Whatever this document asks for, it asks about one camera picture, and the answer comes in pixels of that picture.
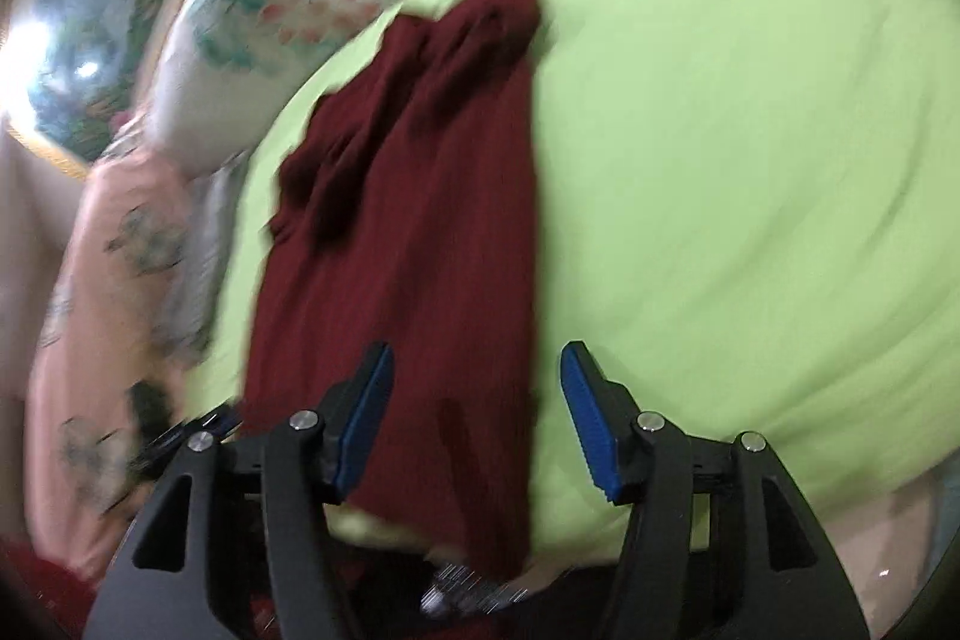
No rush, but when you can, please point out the light green bed sheet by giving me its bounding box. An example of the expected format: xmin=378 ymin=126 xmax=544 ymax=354
xmin=184 ymin=0 xmax=960 ymax=555

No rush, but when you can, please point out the grey cloth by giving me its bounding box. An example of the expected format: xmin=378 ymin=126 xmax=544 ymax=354
xmin=169 ymin=152 xmax=252 ymax=363

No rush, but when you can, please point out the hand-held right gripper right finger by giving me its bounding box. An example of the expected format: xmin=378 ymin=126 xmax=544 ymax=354
xmin=561 ymin=341 xmax=871 ymax=640

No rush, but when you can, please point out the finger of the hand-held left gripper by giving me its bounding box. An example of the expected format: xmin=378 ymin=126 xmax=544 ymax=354
xmin=127 ymin=404 xmax=245 ymax=468

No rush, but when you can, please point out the white floral blanket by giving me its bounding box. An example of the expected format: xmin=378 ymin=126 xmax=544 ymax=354
xmin=154 ymin=0 xmax=571 ymax=176

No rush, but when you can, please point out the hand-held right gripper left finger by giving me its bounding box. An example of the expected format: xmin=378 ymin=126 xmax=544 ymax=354
xmin=82 ymin=342 xmax=395 ymax=640

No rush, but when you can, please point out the maroon knit sweater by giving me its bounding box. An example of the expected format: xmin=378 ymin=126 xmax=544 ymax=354
xmin=238 ymin=0 xmax=545 ymax=581

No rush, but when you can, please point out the pink plaid-heart bedding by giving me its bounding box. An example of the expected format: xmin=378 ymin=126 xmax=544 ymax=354
xmin=22 ymin=115 xmax=248 ymax=581

